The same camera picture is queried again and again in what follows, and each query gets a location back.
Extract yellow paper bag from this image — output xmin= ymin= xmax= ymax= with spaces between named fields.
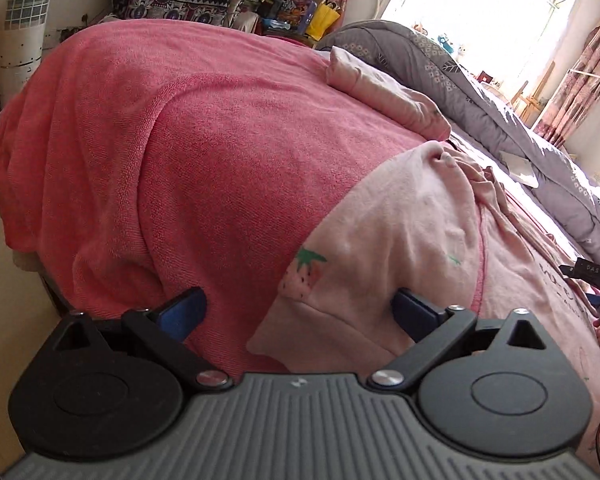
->
xmin=306 ymin=2 xmax=342 ymax=41

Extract white tower fan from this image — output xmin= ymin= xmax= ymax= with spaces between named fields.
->
xmin=0 ymin=0 xmax=61 ymax=107

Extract window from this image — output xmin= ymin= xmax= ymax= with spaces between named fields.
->
xmin=380 ymin=0 xmax=582 ymax=111

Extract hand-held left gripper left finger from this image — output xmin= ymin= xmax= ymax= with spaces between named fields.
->
xmin=52 ymin=286 xmax=233 ymax=392

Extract grey floral quilt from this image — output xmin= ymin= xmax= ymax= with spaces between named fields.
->
xmin=314 ymin=20 xmax=600 ymax=267

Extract white metal clothes rack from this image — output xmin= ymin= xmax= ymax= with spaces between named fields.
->
xmin=564 ymin=66 xmax=600 ymax=92

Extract pink strawberry print shirt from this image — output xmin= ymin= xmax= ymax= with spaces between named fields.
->
xmin=245 ymin=140 xmax=600 ymax=478

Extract folded pink strawberry pants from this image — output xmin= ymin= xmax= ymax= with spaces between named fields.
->
xmin=325 ymin=46 xmax=452 ymax=142

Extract pink floral hanging curtain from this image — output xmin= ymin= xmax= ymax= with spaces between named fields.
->
xmin=532 ymin=0 xmax=600 ymax=152

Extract wooden easel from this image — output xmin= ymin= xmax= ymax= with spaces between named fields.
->
xmin=509 ymin=60 xmax=557 ymax=127

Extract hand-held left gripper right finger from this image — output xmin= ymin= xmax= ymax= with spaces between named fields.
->
xmin=369 ymin=287 xmax=548 ymax=391

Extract colourful printed box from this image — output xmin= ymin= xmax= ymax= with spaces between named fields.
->
xmin=269 ymin=0 xmax=319 ymax=36

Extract pink terry blanket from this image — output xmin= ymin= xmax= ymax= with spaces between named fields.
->
xmin=0 ymin=20 xmax=483 ymax=378

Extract white paper sheet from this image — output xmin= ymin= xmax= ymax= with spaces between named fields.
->
xmin=500 ymin=150 xmax=542 ymax=189

